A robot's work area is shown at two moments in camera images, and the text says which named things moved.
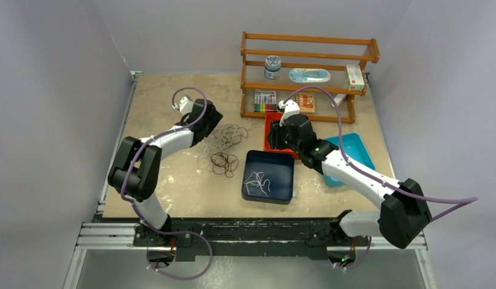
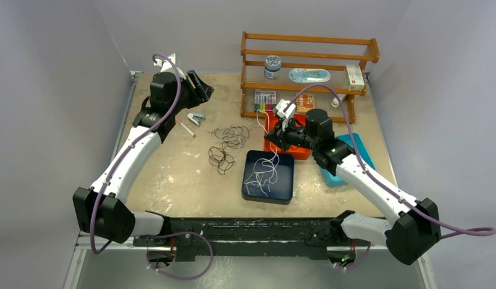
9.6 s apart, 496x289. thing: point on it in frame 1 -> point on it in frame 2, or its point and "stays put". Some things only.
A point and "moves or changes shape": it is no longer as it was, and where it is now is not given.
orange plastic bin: x=288 y=153 stays put
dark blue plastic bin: x=268 y=177 stays put
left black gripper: x=214 y=118 -> x=200 y=93
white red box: x=354 y=77 stays put
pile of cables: x=223 y=164 moves or changes shape
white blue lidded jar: x=272 y=67 stays put
